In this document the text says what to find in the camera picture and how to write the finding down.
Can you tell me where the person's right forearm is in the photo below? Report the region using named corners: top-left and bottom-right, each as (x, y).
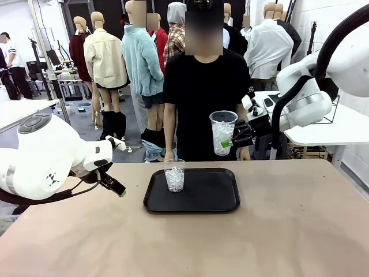
top-left (163, 126), bottom-right (177, 152)

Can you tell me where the mannequin in maroon coat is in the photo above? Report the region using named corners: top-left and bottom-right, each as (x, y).
top-left (69, 16), bottom-right (95, 130)

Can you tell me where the slanted silver metal pole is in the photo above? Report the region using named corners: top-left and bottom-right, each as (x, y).
top-left (28, 0), bottom-right (73, 126)

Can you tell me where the mannequin in cream jacket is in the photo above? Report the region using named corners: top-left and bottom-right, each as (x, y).
top-left (83, 11), bottom-right (129, 145)

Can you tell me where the black monitor stand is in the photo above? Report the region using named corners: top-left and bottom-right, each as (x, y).
top-left (27, 36), bottom-right (63, 101)

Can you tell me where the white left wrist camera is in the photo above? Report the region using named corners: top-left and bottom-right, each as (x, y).
top-left (100, 135), bottom-right (127, 152)

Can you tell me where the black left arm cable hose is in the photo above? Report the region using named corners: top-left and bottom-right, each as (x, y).
top-left (0, 170), bottom-right (103, 215)

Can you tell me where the mannequin with black sleeves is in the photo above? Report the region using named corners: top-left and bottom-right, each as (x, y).
top-left (273, 2), bottom-right (303, 58)

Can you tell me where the black tripod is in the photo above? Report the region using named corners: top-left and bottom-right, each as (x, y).
top-left (309, 20), bottom-right (318, 56)

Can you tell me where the person in black t-shirt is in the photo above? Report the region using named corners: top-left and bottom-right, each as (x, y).
top-left (163, 0), bottom-right (257, 162)

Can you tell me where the mannequin in white shirt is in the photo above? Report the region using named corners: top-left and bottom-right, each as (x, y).
top-left (244, 2), bottom-right (295, 80)

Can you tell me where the mannequin in plaid shirt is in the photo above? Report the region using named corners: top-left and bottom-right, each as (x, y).
top-left (163, 2), bottom-right (188, 63)

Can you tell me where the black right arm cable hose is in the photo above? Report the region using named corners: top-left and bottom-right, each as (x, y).
top-left (270, 4), bottom-right (369, 161)

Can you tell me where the white work table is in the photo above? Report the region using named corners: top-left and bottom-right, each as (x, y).
top-left (0, 99), bottom-right (63, 132)

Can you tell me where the person in white t-shirt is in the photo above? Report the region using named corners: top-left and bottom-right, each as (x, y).
top-left (0, 31), bottom-right (33, 100)

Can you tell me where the black plastic serving tray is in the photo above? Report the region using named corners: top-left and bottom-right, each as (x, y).
top-left (143, 167), bottom-right (241, 214)

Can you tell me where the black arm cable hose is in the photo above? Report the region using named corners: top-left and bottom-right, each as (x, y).
top-left (270, 4), bottom-right (369, 161)
top-left (0, 170), bottom-right (103, 215)

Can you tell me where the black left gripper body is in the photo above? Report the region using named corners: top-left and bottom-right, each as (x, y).
top-left (69, 161), bottom-right (116, 184)

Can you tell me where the mannequin in black jacket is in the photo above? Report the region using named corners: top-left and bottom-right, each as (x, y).
top-left (223, 2), bottom-right (248, 58)

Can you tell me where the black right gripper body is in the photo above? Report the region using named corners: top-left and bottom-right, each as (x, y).
top-left (232, 117), bottom-right (257, 148)

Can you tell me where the mannequin in blue fleece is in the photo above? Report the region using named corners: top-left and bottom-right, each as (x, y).
top-left (121, 0), bottom-right (165, 162)

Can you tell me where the mannequin in red jacket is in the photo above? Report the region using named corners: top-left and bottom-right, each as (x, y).
top-left (146, 13), bottom-right (170, 76)

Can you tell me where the white side table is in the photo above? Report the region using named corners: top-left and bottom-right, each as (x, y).
top-left (253, 91), bottom-right (369, 168)

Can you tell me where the clear plastic iced cup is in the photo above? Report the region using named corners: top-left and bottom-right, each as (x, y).
top-left (163, 158), bottom-right (187, 193)
top-left (209, 110), bottom-right (239, 156)

